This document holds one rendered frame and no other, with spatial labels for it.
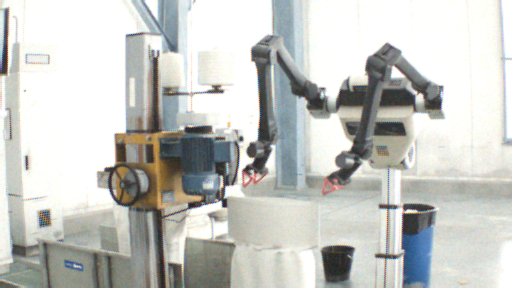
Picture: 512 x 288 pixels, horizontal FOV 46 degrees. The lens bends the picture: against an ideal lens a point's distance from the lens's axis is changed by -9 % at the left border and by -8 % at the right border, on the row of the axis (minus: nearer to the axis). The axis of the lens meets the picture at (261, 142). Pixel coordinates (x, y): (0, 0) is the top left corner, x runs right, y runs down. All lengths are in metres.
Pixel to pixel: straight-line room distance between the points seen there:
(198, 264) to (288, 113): 8.24
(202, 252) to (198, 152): 1.04
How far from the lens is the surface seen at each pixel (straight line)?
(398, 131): 3.05
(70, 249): 3.51
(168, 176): 2.76
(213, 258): 3.54
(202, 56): 2.78
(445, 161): 10.89
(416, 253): 4.97
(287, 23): 11.74
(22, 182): 6.55
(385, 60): 2.52
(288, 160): 11.70
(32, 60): 6.64
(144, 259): 2.81
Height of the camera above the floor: 1.43
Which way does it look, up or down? 3 degrees down
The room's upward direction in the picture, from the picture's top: 1 degrees counter-clockwise
